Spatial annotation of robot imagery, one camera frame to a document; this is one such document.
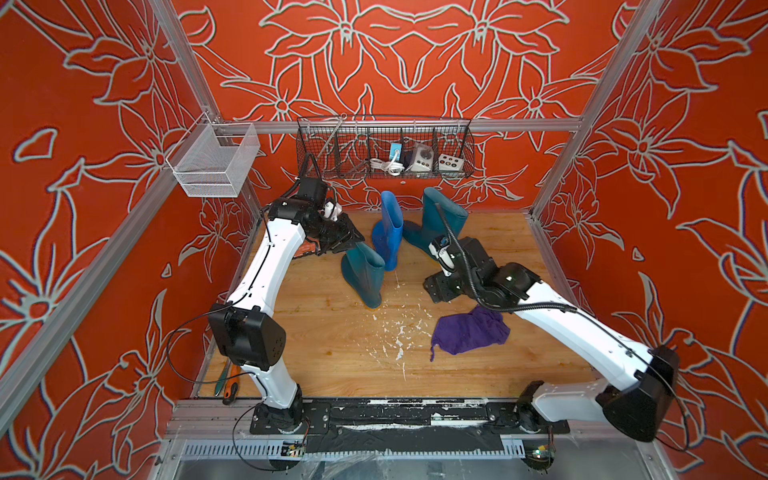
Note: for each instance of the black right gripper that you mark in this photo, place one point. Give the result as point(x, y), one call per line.
point(437, 278)

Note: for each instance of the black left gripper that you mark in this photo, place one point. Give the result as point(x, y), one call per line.
point(347, 236)

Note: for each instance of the dark teal rubber boot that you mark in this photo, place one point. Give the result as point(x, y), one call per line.
point(363, 269)

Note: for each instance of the blue rubber boot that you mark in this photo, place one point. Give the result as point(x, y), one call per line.
point(387, 232)

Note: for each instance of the purple cloth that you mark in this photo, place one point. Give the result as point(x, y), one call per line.
point(460, 333)

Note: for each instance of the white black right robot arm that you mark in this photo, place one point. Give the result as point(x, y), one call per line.
point(637, 382)

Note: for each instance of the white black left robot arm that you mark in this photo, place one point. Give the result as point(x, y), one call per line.
point(244, 327)

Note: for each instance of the orange plastic tool case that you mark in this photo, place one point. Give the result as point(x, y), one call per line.
point(309, 247)

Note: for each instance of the blue white small box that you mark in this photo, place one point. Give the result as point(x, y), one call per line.
point(395, 152)

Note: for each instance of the white dotted box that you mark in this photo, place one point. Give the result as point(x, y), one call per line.
point(450, 165)

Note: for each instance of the white grey round device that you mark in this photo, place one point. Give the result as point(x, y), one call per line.
point(421, 160)

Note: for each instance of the black wire wall basket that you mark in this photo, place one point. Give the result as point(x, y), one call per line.
point(356, 147)

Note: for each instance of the white wire mesh basket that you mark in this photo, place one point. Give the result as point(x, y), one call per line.
point(214, 163)

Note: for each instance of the orange handled screwdriver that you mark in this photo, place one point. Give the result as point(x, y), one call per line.
point(231, 388)

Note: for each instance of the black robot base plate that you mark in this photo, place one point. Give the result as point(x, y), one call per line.
point(503, 416)

